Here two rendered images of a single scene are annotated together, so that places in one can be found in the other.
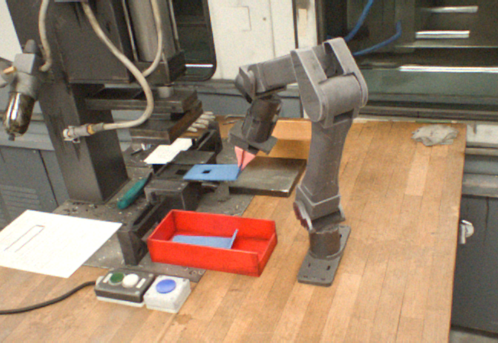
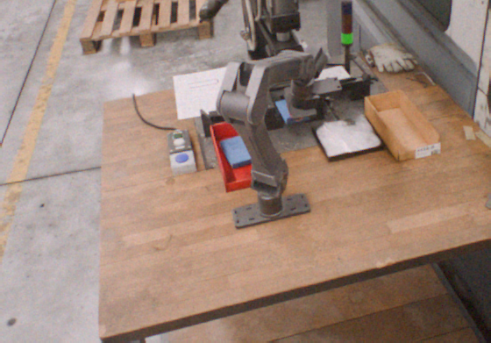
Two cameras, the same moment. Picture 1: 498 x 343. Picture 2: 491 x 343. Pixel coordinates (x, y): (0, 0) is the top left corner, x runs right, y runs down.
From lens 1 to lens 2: 114 cm
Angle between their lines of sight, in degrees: 47
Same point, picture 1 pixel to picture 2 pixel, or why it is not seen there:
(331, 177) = (257, 160)
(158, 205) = not seen: hidden behind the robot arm
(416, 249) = (309, 257)
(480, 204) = not seen: outside the picture
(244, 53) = (466, 25)
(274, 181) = (337, 144)
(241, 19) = not seen: outside the picture
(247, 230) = not seen: hidden behind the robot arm
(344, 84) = (238, 101)
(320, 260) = (257, 211)
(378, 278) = (261, 249)
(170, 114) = (271, 53)
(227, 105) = (444, 62)
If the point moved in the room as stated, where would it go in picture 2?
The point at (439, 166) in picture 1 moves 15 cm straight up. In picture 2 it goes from (454, 226) to (460, 180)
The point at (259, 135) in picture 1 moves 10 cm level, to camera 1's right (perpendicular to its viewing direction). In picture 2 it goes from (294, 103) to (318, 117)
